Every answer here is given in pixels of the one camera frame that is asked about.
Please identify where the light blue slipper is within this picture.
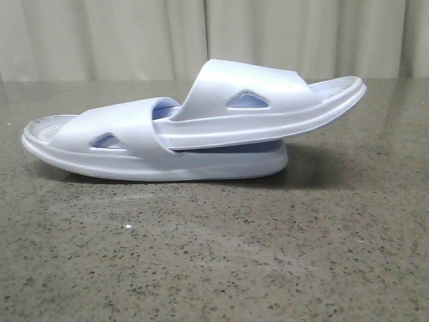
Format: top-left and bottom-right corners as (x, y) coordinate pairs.
(154, 59), (366, 150)

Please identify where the light blue slipper worn toe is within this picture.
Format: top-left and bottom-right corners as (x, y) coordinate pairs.
(21, 97), (288, 182)

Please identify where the pale grey curtain backdrop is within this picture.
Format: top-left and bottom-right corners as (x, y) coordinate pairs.
(1, 1), (428, 81)

